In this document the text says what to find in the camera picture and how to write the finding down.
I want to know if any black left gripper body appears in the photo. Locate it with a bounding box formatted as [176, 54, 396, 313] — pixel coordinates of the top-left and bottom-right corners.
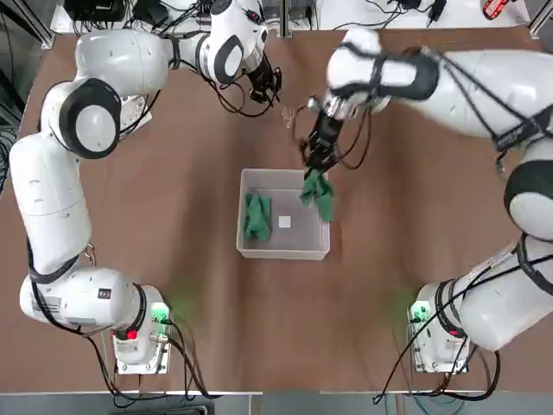
[246, 55, 277, 94]

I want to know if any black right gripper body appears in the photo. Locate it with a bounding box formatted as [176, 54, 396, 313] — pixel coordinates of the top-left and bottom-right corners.
[307, 112, 346, 153]

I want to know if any green cloth with grey back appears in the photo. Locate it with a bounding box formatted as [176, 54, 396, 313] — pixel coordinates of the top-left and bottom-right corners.
[299, 169, 336, 223]

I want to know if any grey plastic box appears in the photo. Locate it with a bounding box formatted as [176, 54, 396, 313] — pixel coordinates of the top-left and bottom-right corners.
[235, 168, 332, 261]

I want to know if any white test tube rack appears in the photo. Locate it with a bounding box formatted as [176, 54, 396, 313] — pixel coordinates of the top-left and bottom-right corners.
[117, 93, 154, 142]

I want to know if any black electronics box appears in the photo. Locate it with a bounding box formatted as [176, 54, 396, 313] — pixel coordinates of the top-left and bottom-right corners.
[64, 0, 127, 22]

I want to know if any white workbench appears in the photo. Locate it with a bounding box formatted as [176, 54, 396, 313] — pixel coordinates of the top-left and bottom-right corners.
[49, 0, 532, 32]

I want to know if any red handheld device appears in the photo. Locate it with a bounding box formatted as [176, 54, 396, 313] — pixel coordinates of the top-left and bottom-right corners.
[481, 0, 512, 21]

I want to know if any aluminium frame post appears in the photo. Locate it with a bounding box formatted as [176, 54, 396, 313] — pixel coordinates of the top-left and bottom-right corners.
[279, 0, 296, 39]

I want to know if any black right arm base cable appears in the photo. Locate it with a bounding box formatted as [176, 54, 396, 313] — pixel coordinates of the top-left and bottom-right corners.
[373, 280, 502, 401]

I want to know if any black arm base cable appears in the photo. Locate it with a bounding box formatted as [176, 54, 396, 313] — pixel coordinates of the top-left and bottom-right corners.
[373, 280, 502, 401]
[97, 317, 224, 401]

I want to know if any aluminium frame rail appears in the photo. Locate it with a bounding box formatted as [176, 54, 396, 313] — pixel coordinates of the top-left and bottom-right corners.
[25, 0, 57, 49]
[526, 0, 553, 41]

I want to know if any black left arm base cable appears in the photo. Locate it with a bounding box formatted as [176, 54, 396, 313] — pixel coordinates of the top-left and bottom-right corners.
[97, 317, 224, 401]

